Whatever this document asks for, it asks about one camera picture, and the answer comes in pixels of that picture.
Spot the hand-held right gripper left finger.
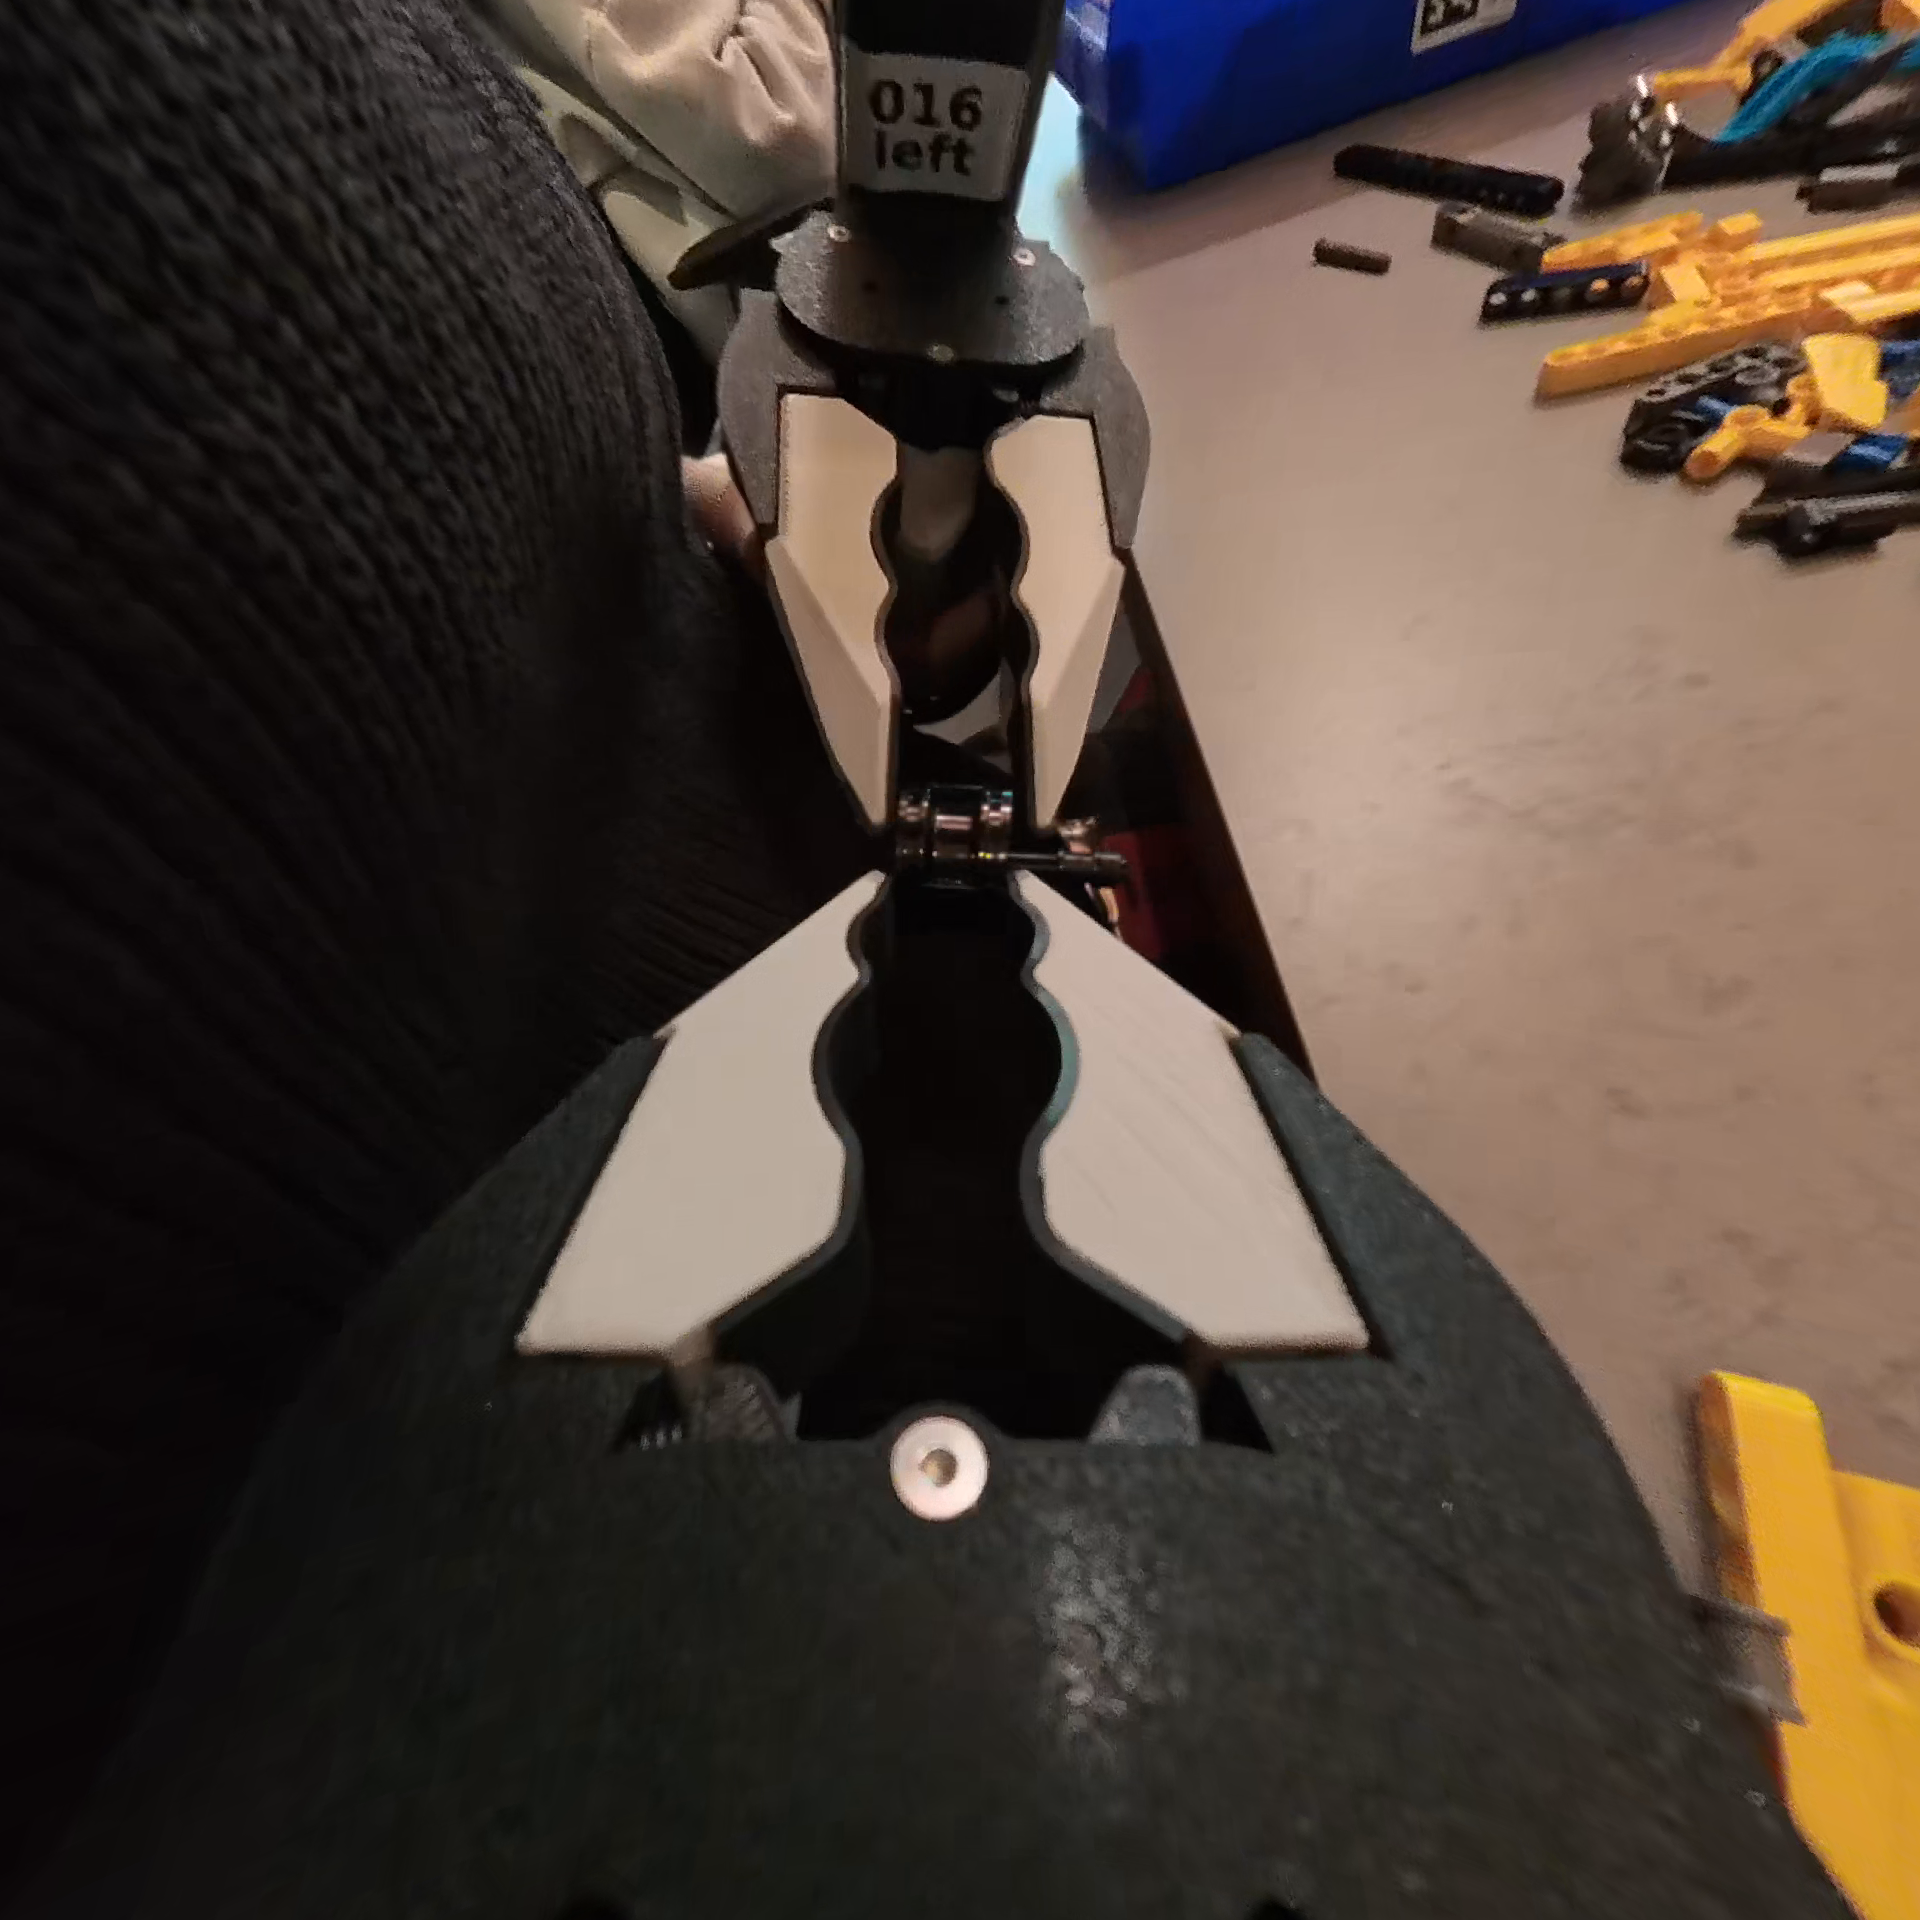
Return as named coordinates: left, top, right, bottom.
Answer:
left=514, top=866, right=899, bottom=1409

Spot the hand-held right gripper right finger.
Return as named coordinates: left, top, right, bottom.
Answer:
left=1005, top=866, right=1373, bottom=1395

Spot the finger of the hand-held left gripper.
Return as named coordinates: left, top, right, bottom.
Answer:
left=983, top=407, right=1127, bottom=826
left=762, top=390, right=905, bottom=829

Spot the black toy axle pin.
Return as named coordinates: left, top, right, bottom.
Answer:
left=989, top=822, right=1129, bottom=887

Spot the person's left hand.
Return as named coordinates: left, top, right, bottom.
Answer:
left=681, top=455, right=1037, bottom=737

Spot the beige cloth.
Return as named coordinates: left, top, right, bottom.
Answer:
left=480, top=0, right=841, bottom=378

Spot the blue plastic bin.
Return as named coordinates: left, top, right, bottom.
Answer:
left=1050, top=0, right=1728, bottom=195

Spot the person's black knit sweater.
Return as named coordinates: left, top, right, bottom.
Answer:
left=0, top=0, right=904, bottom=1877

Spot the pile of toy building pieces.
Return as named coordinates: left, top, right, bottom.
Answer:
left=1312, top=0, right=1920, bottom=564

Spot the yellow toy beam assembly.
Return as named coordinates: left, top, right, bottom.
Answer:
left=1537, top=211, right=1920, bottom=399

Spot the yellow toy panel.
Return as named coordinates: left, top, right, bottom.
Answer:
left=1691, top=1366, right=1920, bottom=1920

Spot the blue curved toy beam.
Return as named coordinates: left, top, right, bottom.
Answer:
left=1711, top=36, right=1920, bottom=143

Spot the long yellow toy frame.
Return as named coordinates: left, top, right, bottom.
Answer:
left=1641, top=0, right=1899, bottom=107

